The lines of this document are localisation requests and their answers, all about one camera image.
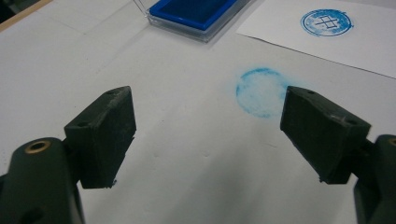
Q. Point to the large white table covering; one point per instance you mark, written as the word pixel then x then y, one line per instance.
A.
pixel 186 140

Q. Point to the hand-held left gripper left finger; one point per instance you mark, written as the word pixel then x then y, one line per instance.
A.
pixel 102 143

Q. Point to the white paper sheet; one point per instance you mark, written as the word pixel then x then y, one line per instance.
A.
pixel 280 34

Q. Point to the small clear blue object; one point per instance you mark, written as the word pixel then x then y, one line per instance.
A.
pixel 249 105

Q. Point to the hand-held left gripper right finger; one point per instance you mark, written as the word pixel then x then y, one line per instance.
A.
pixel 323 140

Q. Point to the blue ink pad clear case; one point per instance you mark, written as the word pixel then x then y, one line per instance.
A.
pixel 193 12

